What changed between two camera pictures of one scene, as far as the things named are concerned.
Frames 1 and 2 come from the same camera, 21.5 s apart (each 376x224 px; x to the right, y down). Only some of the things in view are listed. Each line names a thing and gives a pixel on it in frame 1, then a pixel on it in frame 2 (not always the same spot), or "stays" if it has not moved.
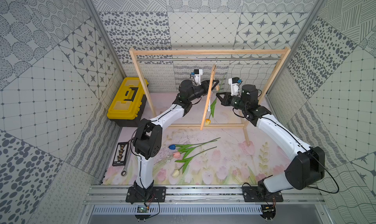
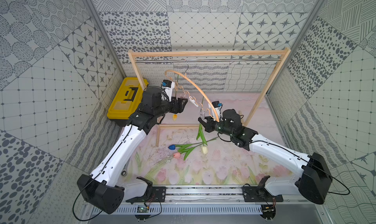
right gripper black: [224, 101] -> [208, 125]
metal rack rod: [207, 59] stays
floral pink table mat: [215, 145] stays
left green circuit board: [142, 209] stays
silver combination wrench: [124, 171] stays
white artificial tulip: [186, 162] -> [201, 135]
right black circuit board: [269, 212] stays
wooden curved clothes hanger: [214, 70] -> [192, 98]
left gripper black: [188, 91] -> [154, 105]
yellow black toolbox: [127, 108] stays
